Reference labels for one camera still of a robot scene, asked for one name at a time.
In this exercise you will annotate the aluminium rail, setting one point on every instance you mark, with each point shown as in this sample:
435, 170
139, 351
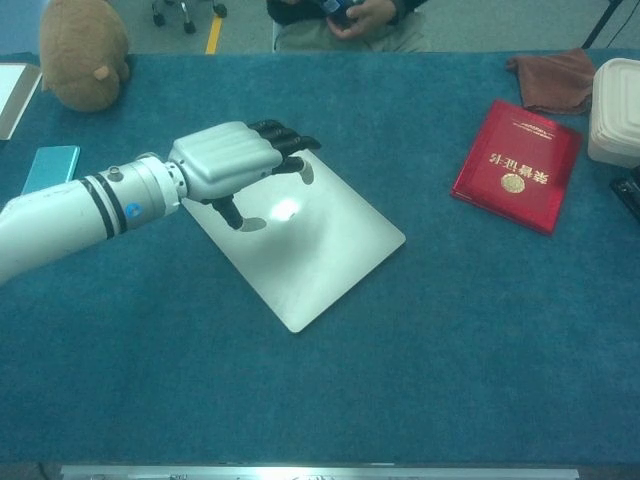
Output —
320, 473

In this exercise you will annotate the white lidded plastic container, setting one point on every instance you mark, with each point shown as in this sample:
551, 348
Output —
615, 120

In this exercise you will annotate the brown plush toy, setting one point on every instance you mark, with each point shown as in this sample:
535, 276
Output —
80, 60

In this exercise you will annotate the black device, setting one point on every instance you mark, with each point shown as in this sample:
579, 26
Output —
631, 196

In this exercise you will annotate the teal table cover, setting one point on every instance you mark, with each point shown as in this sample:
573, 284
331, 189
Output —
450, 325

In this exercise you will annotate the black caster wheels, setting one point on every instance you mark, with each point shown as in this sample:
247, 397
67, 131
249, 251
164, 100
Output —
187, 20

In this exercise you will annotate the black tripod leg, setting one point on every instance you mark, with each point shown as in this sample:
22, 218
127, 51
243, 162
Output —
600, 25

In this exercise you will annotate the person in black top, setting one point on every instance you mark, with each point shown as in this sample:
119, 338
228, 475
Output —
395, 35

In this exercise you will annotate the blue label cola bottle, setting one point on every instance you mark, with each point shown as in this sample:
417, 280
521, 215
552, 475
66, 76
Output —
337, 9

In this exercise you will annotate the white board with metal frame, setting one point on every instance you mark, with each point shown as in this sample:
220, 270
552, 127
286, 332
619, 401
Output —
10, 95

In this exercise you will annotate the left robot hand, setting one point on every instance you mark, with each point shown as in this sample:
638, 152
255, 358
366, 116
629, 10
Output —
220, 155

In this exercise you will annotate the silver laptop with apple logo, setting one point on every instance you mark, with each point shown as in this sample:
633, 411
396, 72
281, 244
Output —
310, 260

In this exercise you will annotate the brown cloth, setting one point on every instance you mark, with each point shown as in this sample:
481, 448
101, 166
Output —
550, 80

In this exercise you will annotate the red certificate folder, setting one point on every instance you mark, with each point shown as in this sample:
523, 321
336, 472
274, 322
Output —
510, 165

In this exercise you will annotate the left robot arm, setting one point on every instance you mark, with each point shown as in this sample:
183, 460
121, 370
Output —
60, 220

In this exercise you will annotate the light blue smartphone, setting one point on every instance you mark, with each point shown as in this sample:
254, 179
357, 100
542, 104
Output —
50, 165

